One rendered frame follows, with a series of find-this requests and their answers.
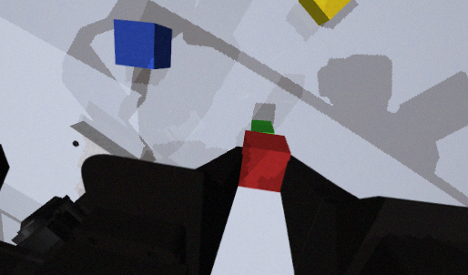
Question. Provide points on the yellow block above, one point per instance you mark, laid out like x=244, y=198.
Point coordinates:
x=323, y=10

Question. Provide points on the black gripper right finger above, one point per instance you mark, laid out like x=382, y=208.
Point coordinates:
x=332, y=232

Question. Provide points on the blue cube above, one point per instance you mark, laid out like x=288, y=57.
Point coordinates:
x=141, y=44

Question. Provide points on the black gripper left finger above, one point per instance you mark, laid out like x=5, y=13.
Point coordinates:
x=199, y=199

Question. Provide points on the red block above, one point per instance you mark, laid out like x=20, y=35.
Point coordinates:
x=265, y=157

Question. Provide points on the green block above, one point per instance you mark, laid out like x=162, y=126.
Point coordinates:
x=261, y=122
x=263, y=129

